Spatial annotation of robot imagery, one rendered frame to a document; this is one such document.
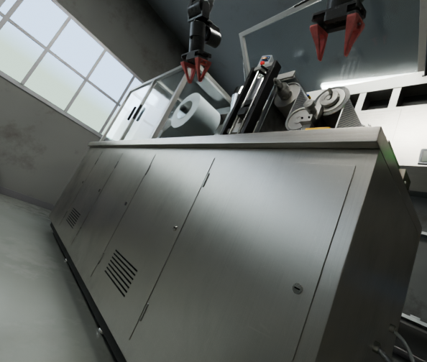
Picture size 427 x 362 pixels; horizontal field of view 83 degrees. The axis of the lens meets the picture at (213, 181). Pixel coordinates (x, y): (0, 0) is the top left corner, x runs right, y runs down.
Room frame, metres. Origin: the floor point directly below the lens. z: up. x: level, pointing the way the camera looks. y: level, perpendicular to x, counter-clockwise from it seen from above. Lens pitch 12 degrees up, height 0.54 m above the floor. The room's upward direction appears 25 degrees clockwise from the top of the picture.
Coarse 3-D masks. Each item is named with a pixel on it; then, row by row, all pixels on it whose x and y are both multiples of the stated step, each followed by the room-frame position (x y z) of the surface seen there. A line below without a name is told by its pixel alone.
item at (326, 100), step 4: (328, 92) 0.87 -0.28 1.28; (336, 92) 0.84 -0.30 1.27; (324, 96) 0.88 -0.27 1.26; (328, 96) 0.87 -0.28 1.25; (332, 96) 0.86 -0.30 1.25; (336, 96) 0.84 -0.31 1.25; (320, 100) 0.89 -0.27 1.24; (324, 100) 0.88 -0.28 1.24; (328, 100) 0.87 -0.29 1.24; (332, 100) 0.85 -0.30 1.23; (336, 100) 0.85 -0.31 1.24; (324, 104) 0.87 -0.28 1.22; (328, 104) 0.86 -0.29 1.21; (332, 104) 0.86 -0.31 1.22
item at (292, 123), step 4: (300, 108) 0.98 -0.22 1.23; (304, 108) 0.97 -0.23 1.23; (296, 112) 1.00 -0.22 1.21; (300, 112) 0.98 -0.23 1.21; (304, 112) 0.97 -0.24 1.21; (288, 116) 1.02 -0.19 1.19; (292, 116) 1.01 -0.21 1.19; (296, 116) 0.99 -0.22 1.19; (300, 116) 0.97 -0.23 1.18; (288, 120) 1.01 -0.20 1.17; (292, 120) 1.00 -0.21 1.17; (296, 120) 0.98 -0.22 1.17; (288, 124) 1.01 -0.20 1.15; (292, 124) 1.00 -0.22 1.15; (296, 124) 0.98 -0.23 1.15; (300, 124) 0.96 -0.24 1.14; (288, 128) 1.00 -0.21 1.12; (292, 128) 0.98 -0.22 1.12; (296, 128) 0.96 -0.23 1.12; (300, 128) 0.95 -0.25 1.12
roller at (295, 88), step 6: (294, 84) 1.07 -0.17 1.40; (294, 90) 1.05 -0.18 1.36; (276, 96) 1.13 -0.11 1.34; (294, 96) 1.04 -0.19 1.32; (276, 102) 1.12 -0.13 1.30; (282, 102) 1.09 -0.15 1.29; (288, 102) 1.06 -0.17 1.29; (282, 108) 1.10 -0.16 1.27; (288, 108) 1.08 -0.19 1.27; (288, 114) 1.12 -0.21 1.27
